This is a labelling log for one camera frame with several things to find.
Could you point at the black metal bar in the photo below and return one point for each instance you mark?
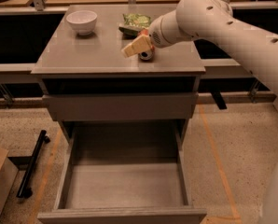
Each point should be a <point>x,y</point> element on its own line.
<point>24,190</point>

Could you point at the closed grey top drawer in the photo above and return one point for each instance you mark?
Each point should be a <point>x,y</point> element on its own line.
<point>117,107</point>

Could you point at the grey drawer cabinet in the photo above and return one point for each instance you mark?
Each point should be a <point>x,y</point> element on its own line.
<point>73,64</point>

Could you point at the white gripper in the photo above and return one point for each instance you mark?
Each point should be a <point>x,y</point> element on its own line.
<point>157,32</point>

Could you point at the white ceramic bowl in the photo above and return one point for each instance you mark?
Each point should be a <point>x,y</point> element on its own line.
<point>83,21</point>

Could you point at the open grey middle drawer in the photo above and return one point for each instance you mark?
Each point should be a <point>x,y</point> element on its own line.
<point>124,173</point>

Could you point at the red coke can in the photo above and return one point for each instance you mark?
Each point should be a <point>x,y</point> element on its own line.
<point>146,55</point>

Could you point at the green chip bag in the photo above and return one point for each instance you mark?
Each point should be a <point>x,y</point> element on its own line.
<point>134,23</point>

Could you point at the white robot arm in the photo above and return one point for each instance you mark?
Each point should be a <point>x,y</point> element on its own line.
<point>255,49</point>

